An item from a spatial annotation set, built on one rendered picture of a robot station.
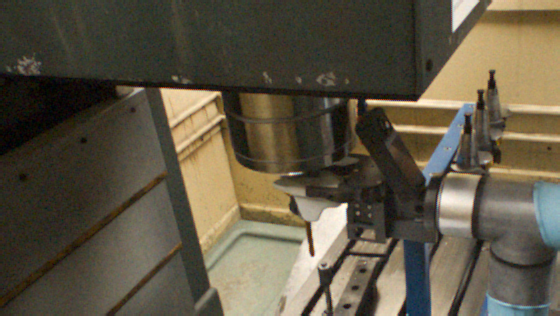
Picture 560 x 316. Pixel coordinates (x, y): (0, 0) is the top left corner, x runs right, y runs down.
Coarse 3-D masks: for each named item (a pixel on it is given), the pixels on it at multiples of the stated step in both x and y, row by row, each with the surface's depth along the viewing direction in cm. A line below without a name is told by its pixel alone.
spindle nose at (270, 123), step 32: (224, 96) 75; (256, 96) 71; (288, 96) 71; (256, 128) 73; (288, 128) 73; (320, 128) 74; (352, 128) 78; (256, 160) 76; (288, 160) 75; (320, 160) 76
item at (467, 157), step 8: (464, 136) 117; (472, 136) 117; (464, 144) 117; (472, 144) 117; (464, 152) 118; (472, 152) 118; (456, 160) 120; (464, 160) 119; (472, 160) 118; (464, 168) 119; (472, 168) 119
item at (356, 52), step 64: (0, 0) 72; (64, 0) 68; (128, 0) 65; (192, 0) 63; (256, 0) 60; (320, 0) 58; (384, 0) 56; (448, 0) 63; (0, 64) 77; (64, 64) 73; (128, 64) 70; (192, 64) 66; (256, 64) 64; (320, 64) 61; (384, 64) 59
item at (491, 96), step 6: (486, 90) 134; (492, 90) 134; (486, 96) 135; (492, 96) 134; (498, 96) 135; (486, 102) 135; (492, 102) 135; (498, 102) 135; (492, 108) 135; (498, 108) 136; (492, 114) 136; (498, 114) 136; (492, 120) 136
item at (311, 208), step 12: (276, 180) 82; (288, 180) 81; (300, 180) 81; (312, 180) 80; (324, 180) 80; (336, 180) 80; (288, 192) 81; (300, 192) 80; (300, 204) 82; (312, 204) 82; (324, 204) 81; (336, 204) 81; (312, 216) 83
